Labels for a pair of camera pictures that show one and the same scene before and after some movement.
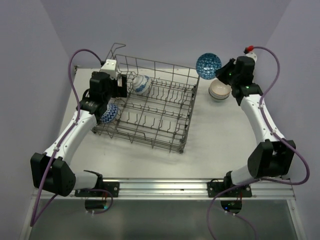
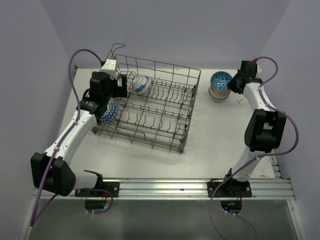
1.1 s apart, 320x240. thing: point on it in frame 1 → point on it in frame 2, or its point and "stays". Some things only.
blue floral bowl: [141, 84] stays
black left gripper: [120, 91] stays
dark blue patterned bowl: [207, 65] → [220, 80]
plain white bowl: [219, 90] stays
